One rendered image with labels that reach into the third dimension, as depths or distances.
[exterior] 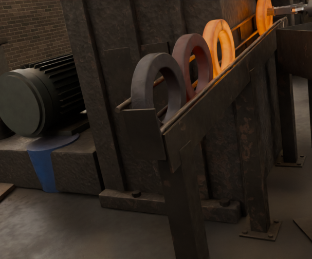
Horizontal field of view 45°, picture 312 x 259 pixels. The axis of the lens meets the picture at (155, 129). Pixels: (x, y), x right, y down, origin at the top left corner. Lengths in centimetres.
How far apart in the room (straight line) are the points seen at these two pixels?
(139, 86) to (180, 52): 20
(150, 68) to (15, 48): 782
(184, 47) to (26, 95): 136
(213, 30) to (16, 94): 137
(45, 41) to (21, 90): 700
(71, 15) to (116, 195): 83
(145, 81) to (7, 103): 159
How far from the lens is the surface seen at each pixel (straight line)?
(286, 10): 158
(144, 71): 73
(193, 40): 93
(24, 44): 868
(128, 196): 176
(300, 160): 204
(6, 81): 220
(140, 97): 72
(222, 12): 137
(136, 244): 154
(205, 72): 101
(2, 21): 843
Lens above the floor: 84
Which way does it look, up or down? 17 degrees down
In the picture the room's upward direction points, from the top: 11 degrees counter-clockwise
